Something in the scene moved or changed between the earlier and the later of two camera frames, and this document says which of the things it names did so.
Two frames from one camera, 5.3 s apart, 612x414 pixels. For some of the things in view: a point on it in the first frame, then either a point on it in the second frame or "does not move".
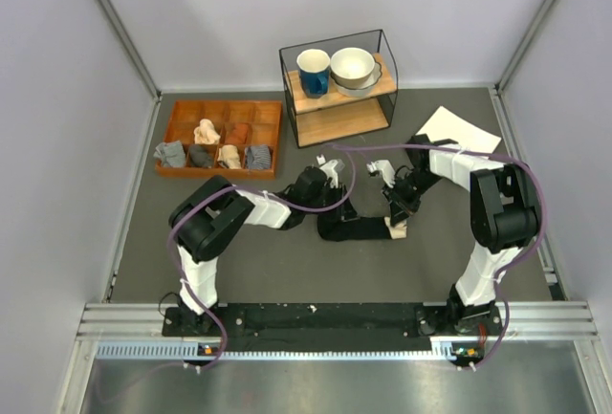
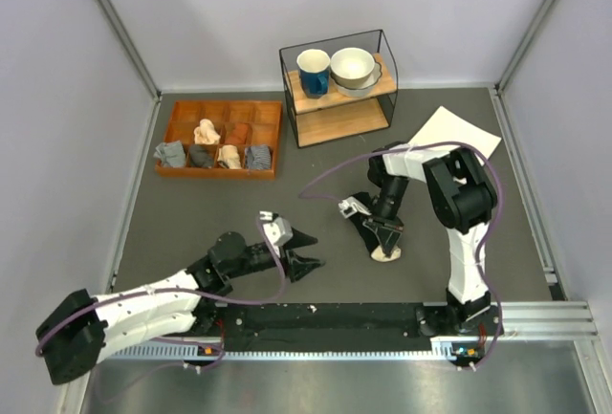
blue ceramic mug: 314,66 does not move
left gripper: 345,210 -> 298,266
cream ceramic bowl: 352,67 does not move
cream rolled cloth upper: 206,133 does not move
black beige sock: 334,228 -> 369,236
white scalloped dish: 360,91 does not move
